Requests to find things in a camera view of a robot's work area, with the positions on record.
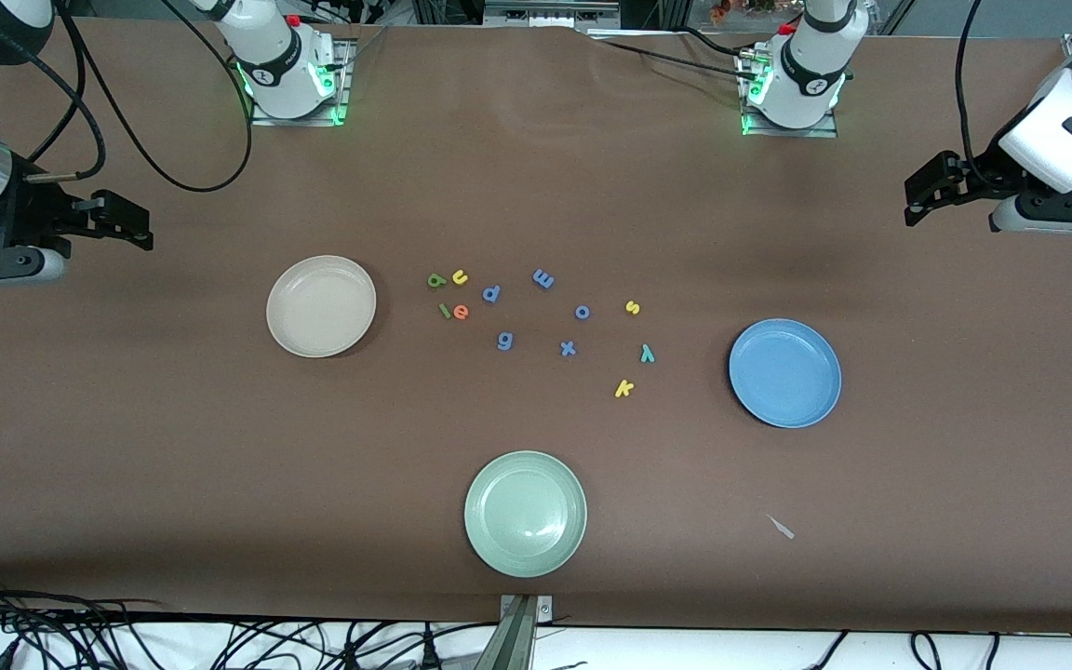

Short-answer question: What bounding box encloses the aluminium camera mount post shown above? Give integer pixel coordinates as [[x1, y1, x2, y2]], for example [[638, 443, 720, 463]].
[[499, 594, 554, 670]]

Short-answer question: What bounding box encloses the black base power cable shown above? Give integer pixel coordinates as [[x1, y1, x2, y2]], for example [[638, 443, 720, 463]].
[[589, 26, 760, 83]]

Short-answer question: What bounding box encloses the green round plate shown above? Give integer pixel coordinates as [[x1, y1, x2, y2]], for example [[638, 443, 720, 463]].
[[463, 450, 588, 579]]

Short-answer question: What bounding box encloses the tangled black cable bundle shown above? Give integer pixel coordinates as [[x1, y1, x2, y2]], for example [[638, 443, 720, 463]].
[[0, 572, 500, 670]]

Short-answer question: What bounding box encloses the thin black looped cable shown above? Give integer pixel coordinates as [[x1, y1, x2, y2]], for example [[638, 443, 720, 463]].
[[908, 631, 945, 670]]

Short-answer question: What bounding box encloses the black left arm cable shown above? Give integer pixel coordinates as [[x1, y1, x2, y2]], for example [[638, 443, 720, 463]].
[[956, 0, 998, 182]]

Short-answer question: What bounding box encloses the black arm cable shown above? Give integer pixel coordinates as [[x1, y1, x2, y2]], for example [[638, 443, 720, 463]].
[[24, 0, 254, 194], [956, 0, 998, 182]]

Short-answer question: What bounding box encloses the orange dried plant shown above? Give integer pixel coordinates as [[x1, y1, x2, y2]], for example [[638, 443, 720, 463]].
[[708, 0, 779, 24]]

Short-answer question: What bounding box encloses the blue round plate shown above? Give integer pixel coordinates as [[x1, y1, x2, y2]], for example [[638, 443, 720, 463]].
[[729, 318, 842, 429]]

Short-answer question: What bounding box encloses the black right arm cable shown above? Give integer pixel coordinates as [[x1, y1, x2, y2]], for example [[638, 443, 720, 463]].
[[24, 0, 254, 194]]

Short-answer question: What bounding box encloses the beige round plate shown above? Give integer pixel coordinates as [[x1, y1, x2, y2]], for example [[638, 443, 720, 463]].
[[266, 255, 378, 359]]

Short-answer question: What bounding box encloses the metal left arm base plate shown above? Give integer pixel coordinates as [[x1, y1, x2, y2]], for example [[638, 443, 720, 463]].
[[741, 47, 839, 139]]

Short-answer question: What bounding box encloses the grey power strip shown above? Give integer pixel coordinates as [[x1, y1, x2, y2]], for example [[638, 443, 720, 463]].
[[485, 0, 621, 24]]

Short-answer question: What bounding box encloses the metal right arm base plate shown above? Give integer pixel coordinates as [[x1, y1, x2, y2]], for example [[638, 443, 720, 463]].
[[250, 37, 351, 127]]

